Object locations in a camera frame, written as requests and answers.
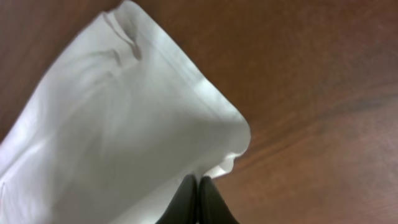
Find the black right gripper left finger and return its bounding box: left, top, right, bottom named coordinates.
left=156, top=175, right=197, bottom=224

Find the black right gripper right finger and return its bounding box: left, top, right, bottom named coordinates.
left=198, top=176, right=239, bottom=224

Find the white t-shirt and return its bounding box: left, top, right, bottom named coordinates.
left=1, top=1, right=251, bottom=223

